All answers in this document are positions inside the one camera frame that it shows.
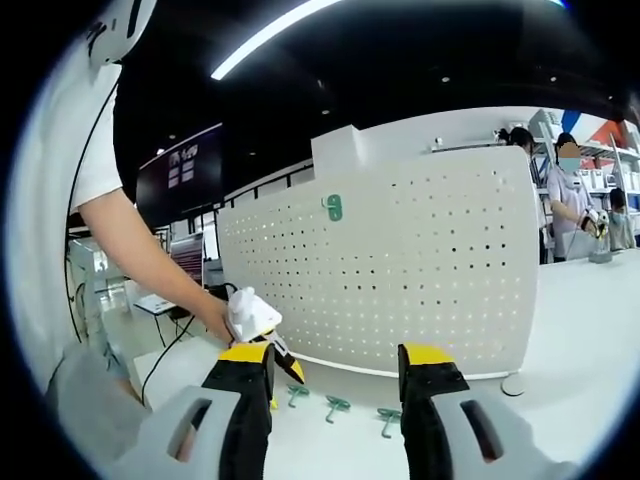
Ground white pegboard mounting plate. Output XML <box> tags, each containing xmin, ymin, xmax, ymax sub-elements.
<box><xmin>217</xmin><ymin>145</ymin><xmax>541</xmax><ymax>399</ymax></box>

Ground white laptop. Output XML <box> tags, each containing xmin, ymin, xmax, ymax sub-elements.
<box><xmin>133</xmin><ymin>230</ymin><xmax>207</xmax><ymax>317</ymax></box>

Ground large black screen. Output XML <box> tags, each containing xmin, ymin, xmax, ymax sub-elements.
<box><xmin>134</xmin><ymin>122</ymin><xmax>225</xmax><ymax>229</ymax></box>

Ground translucent plastic box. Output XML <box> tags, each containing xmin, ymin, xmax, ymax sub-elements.
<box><xmin>563</xmin><ymin>229</ymin><xmax>596</xmax><ymax>261</ymax></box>

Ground operator in white shirt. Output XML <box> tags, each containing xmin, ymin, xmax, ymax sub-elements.
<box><xmin>7</xmin><ymin>47</ymin><xmax>161</xmax><ymax>471</ymax></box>

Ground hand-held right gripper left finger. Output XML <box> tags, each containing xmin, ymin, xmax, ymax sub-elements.
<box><xmin>107</xmin><ymin>341</ymin><xmax>277</xmax><ymax>480</ymax></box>

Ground long ceiling light strip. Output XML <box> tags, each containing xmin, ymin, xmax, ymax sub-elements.
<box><xmin>209</xmin><ymin>0</ymin><xmax>571</xmax><ymax>81</ymax></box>

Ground person's leg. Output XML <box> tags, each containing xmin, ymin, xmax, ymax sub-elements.
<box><xmin>117</xmin><ymin>369</ymin><xmax>151</xmax><ymax>409</ymax></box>

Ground black box-shaped object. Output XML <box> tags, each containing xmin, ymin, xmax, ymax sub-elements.
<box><xmin>204</xmin><ymin>282</ymin><xmax>239</xmax><ymax>301</ymax></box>

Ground white shelf unit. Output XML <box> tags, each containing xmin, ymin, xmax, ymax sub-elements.
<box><xmin>527</xmin><ymin>107</ymin><xmax>640</xmax><ymax>221</ymax></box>

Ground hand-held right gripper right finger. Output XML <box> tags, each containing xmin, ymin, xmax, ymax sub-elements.
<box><xmin>397</xmin><ymin>342</ymin><xmax>576</xmax><ymax>480</ymax></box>

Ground black device cable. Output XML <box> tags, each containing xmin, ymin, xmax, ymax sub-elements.
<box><xmin>62</xmin><ymin>79</ymin><xmax>121</xmax><ymax>346</ymax></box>

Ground white chest device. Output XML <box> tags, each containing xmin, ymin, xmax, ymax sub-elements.
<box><xmin>82</xmin><ymin>0</ymin><xmax>159</xmax><ymax>66</ymax></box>

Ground person's blue shorts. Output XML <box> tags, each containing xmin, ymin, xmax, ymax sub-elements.
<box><xmin>97</xmin><ymin>329</ymin><xmax>132</xmax><ymax>384</ymax></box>

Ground grey metal shelf rack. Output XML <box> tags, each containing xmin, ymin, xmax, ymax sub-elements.
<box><xmin>430</xmin><ymin>141</ymin><xmax>504</xmax><ymax>154</ymax></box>

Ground black power cable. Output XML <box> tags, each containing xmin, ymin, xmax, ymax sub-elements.
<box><xmin>141</xmin><ymin>282</ymin><xmax>240</xmax><ymax>407</ymax></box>

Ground green hook assembly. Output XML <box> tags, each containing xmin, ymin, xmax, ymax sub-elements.
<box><xmin>375</xmin><ymin>407</ymin><xmax>404</xmax><ymax>440</ymax></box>
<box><xmin>285</xmin><ymin>383</ymin><xmax>311</xmax><ymax>409</ymax></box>
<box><xmin>323</xmin><ymin>394</ymin><xmax>351</xmax><ymax>424</ymax></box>
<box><xmin>320</xmin><ymin>193</ymin><xmax>347</xmax><ymax>222</ymax></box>

